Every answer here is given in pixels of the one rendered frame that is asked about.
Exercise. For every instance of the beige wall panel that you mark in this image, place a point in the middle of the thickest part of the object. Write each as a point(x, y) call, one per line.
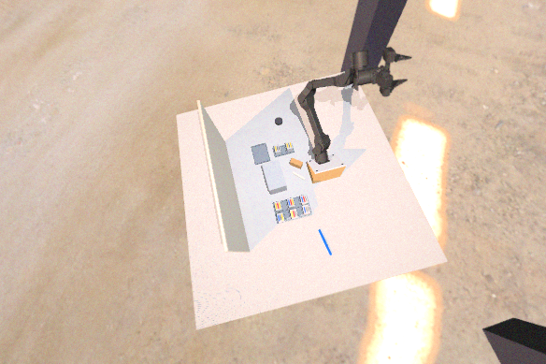
point(229, 213)

